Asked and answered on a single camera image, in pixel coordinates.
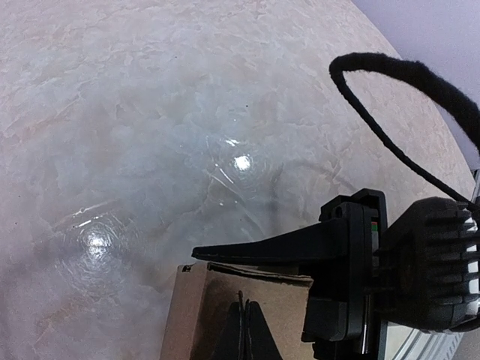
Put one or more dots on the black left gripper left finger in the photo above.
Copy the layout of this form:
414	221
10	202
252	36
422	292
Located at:
230	344

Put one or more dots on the brown cardboard box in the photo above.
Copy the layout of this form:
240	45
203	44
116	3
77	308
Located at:
221	311

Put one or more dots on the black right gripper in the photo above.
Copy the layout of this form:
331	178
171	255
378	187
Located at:
422	272

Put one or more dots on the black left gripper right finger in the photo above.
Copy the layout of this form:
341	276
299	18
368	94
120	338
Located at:
259	343

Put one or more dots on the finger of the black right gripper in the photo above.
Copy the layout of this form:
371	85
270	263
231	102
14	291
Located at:
270	251

